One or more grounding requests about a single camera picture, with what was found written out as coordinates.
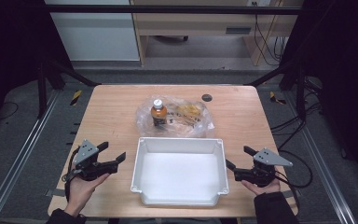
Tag black metal frame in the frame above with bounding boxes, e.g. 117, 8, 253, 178
36, 3, 308, 120

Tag person's right hand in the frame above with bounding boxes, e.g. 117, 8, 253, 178
241, 178, 282, 197

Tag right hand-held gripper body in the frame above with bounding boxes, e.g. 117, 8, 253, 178
233, 147, 294, 189

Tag clear plastic bag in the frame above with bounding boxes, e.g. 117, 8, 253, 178
135, 95, 216, 139

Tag right hand-held gripper cable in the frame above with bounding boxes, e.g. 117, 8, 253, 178
274, 148, 313, 216

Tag yellow black striped tape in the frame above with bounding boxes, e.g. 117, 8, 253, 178
70, 89, 84, 107
268, 91, 287, 105

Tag person's left hand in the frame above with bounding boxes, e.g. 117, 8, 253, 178
63, 172, 111, 217

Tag aluminium floor rail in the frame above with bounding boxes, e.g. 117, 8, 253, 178
0, 89, 61, 224
282, 90, 358, 224

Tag orange drink bottle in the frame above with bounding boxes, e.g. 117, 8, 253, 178
150, 98, 169, 129

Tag black floor cables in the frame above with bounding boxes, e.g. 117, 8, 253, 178
269, 77, 323, 151

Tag thin black floor cable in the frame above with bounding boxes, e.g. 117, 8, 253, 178
0, 101, 20, 122

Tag yellow snack in bag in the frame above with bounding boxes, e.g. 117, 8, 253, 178
176, 104, 203, 118

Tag wooden desk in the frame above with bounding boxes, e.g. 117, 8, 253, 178
130, 0, 304, 67

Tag left hand-held gripper cable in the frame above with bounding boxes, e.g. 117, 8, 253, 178
62, 147, 80, 202

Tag white plastic bin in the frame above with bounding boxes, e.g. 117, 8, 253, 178
130, 136, 230, 207

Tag white cabinet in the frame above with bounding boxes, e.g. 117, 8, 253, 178
44, 0, 141, 63

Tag black hanging cables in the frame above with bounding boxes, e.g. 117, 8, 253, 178
253, 2, 289, 67

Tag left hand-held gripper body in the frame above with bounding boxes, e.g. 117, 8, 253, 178
71, 138, 119, 182

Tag hand-held gripper cable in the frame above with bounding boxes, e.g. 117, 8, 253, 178
274, 148, 313, 216
62, 147, 80, 202

